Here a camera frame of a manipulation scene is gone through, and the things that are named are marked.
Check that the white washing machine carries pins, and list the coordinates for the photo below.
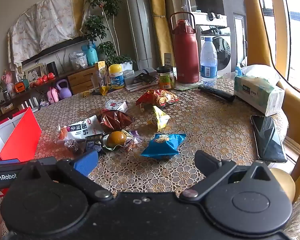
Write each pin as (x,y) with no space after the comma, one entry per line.
(221,47)

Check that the black wallet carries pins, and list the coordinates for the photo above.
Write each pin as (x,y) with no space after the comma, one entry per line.
(145,77)

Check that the white strawberry print pouch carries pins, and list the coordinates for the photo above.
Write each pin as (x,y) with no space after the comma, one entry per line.
(116,105)

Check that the white standing air conditioner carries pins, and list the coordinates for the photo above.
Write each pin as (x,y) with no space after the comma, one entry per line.
(140,25)

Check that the wooden tv cabinet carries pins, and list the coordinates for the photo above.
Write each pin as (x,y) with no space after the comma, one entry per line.
(81,78)

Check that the green white woven coaster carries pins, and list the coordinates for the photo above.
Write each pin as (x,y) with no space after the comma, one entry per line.
(187,86)

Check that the red white cardboard box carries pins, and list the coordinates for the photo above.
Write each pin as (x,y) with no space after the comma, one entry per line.
(22,135)

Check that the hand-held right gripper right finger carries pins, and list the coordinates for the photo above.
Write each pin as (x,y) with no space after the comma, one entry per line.
(205,160)

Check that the red yellow snack bag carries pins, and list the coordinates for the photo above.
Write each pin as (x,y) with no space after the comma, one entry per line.
(160,97)

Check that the packed braised egg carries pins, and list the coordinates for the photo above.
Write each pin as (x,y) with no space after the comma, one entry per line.
(116,138)

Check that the black round coaster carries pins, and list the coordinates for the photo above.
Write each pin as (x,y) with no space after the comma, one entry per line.
(112,91)

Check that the clear plastic bag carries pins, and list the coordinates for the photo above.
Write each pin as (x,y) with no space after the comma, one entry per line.
(78,60)

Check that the blue snack packet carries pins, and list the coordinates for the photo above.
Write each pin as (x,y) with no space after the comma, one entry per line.
(162,146)

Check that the black lid pickle jar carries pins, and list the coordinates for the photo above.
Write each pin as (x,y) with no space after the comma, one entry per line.
(165,78)

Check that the green potted tree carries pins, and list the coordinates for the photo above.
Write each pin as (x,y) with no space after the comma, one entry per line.
(102,2)

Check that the black remote control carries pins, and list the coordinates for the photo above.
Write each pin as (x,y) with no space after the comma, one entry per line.
(216,93)

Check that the green white tissue pack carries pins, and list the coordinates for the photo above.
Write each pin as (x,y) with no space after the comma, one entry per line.
(257,90)

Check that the yellow gummies bottle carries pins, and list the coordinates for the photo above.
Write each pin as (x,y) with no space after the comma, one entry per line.
(116,77)

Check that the drinking glass with wrapper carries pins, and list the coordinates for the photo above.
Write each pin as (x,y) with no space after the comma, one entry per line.
(101,72)

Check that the small brown snack packet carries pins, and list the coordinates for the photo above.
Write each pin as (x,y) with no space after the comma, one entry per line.
(73,147)

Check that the red wrapped apple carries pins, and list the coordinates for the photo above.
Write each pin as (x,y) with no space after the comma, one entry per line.
(44,78)
(32,83)
(39,80)
(51,75)

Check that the yellow curtain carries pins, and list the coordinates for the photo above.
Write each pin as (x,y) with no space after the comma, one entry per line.
(161,30)

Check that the window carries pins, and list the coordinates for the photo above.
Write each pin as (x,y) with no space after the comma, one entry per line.
(297,25)

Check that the white spicy strip snack packet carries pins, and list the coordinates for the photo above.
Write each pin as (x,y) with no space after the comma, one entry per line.
(80,128)

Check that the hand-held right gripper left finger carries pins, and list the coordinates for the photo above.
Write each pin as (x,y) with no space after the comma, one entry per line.
(86,162)

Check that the clear glass cup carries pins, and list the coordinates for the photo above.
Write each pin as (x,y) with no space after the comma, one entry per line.
(95,83)

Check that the purple candy packet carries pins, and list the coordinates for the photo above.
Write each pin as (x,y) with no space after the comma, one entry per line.
(136,135)

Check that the small red white tube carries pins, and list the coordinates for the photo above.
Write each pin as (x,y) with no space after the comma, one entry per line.
(142,107)

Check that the white router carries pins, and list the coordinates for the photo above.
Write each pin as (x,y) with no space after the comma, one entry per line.
(30,104)

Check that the black snack packet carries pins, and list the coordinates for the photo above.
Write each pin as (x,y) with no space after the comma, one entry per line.
(93,143)

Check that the white picture frame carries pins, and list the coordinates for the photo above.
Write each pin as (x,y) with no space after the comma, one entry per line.
(34,73)

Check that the floral dust cloth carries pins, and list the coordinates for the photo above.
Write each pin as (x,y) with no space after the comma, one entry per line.
(45,25)

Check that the small yellow wrapper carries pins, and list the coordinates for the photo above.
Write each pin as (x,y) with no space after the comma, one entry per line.
(85,94)

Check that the teal plastic bottle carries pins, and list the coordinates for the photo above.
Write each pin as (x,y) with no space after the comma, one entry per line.
(91,55)

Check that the black speaker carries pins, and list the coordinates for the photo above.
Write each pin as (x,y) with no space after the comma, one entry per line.
(52,68)

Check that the blue detergent bottle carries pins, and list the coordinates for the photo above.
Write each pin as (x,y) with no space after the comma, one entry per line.
(238,70)

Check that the purple kettlebell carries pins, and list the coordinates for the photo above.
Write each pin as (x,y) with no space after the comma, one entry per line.
(64,91)

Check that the black smartphone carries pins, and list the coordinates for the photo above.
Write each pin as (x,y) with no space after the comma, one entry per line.
(268,137)

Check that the yellow wooden chair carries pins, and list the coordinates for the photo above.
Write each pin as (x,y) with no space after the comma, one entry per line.
(255,30)

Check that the yellow triangular snack packet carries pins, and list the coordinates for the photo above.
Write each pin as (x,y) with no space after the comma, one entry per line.
(160,117)

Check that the black television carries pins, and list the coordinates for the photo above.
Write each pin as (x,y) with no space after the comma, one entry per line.
(55,47)

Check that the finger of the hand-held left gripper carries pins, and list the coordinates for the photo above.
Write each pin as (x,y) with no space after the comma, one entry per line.
(40,161)

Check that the dark red foil snack packet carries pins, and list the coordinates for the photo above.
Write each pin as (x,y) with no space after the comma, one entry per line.
(115,120)

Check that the orange tissue box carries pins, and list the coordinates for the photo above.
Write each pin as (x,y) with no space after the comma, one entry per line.
(21,87)

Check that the white card sign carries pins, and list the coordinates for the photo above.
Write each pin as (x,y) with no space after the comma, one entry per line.
(169,59)

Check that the clear plastic water bottle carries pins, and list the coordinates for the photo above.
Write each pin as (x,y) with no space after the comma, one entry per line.
(208,62)

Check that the stack of books and papers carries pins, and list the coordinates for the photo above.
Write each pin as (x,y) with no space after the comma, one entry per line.
(133,85)

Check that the pink plush flower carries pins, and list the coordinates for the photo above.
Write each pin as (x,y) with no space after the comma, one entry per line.
(8,77)

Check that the small vase plant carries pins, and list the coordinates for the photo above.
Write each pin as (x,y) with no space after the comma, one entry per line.
(1,87)

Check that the red thermos bottle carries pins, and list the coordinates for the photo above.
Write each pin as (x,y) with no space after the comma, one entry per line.
(186,55)

